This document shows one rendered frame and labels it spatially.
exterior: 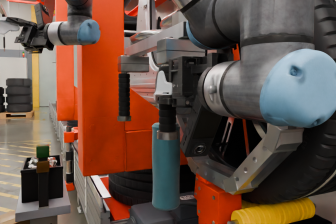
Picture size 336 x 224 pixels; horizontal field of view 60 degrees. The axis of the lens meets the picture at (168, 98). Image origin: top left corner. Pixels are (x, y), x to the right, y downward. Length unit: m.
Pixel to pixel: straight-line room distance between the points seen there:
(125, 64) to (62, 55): 2.19
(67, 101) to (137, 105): 1.92
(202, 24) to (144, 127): 0.82
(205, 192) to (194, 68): 0.51
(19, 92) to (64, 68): 5.98
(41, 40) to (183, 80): 0.66
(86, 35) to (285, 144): 0.62
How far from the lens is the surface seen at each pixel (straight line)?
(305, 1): 0.33
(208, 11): 0.41
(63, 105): 3.04
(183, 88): 0.45
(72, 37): 0.95
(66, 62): 3.05
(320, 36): 0.68
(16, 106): 8.99
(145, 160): 1.20
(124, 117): 0.90
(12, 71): 11.74
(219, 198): 0.84
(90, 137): 1.12
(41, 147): 1.05
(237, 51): 0.91
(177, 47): 0.58
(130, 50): 0.91
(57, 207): 1.11
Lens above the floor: 0.85
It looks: 2 degrees down
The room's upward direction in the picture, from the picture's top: straight up
